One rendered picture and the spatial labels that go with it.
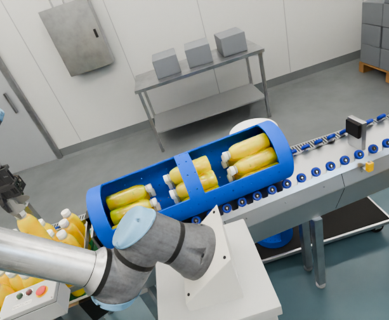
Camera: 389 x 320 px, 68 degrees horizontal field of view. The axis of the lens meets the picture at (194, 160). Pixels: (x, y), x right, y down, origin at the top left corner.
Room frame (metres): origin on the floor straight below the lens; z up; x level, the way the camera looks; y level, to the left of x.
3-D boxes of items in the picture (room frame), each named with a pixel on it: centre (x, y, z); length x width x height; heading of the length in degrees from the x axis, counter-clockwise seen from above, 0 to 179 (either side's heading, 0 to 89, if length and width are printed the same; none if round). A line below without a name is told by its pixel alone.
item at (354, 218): (1.50, -0.40, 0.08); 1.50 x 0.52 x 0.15; 89
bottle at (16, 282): (0.88, 0.84, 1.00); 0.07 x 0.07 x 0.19
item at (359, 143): (1.14, -0.79, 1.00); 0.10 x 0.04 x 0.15; 5
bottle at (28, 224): (0.97, 0.71, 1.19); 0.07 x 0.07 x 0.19
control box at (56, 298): (0.73, 0.71, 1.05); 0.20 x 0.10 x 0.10; 95
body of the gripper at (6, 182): (0.97, 0.68, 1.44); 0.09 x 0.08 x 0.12; 94
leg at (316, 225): (1.05, -0.52, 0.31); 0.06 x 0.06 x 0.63; 5
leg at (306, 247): (1.19, -0.51, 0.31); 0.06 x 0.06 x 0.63; 5
